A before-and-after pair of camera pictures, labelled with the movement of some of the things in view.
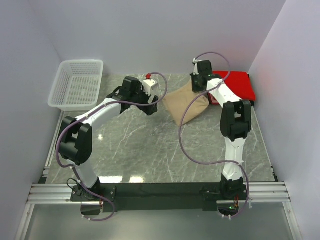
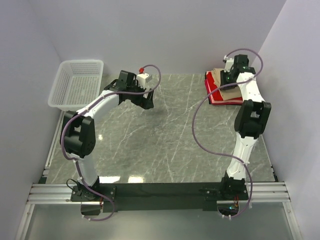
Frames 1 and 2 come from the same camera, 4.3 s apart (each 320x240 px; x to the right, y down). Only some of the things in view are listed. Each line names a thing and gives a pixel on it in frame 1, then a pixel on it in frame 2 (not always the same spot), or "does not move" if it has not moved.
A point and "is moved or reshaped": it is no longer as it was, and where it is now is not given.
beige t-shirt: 177,102 is moved or reshaped
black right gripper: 194,88 -> 222,75
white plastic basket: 77,85 does not move
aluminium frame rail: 64,194 does not move
